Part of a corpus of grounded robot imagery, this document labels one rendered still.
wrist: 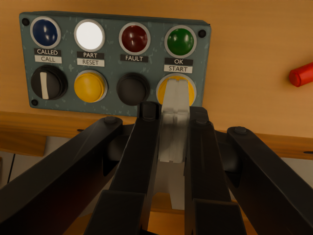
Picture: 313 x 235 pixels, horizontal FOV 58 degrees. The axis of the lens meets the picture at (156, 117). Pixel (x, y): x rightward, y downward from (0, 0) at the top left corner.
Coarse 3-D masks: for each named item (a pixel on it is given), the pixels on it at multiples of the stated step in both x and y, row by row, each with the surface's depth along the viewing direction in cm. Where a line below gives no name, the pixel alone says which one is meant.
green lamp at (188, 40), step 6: (174, 30) 21; (180, 30) 21; (186, 30) 21; (168, 36) 21; (174, 36) 21; (180, 36) 21; (186, 36) 21; (192, 36) 21; (168, 42) 21; (174, 42) 21; (180, 42) 21; (186, 42) 21; (192, 42) 21; (174, 48) 21; (180, 48) 21; (186, 48) 21; (180, 54) 22
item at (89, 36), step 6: (84, 24) 21; (90, 24) 21; (78, 30) 22; (84, 30) 21; (90, 30) 21; (96, 30) 21; (78, 36) 22; (84, 36) 22; (90, 36) 21; (96, 36) 21; (84, 42) 22; (90, 42) 22; (96, 42) 22; (90, 48) 22
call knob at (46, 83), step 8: (40, 72) 22; (48, 72) 22; (56, 72) 23; (32, 80) 22; (40, 80) 22; (48, 80) 22; (56, 80) 22; (32, 88) 23; (40, 88) 23; (48, 88) 22; (56, 88) 23; (40, 96) 23; (48, 96) 23; (56, 96) 23
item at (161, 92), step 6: (168, 78) 22; (174, 78) 22; (180, 78) 22; (162, 84) 22; (162, 90) 22; (192, 90) 22; (162, 96) 22; (192, 96) 22; (162, 102) 22; (192, 102) 22
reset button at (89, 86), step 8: (88, 72) 23; (80, 80) 22; (88, 80) 22; (96, 80) 22; (80, 88) 22; (88, 88) 22; (96, 88) 22; (104, 88) 23; (80, 96) 23; (88, 96) 22; (96, 96) 22
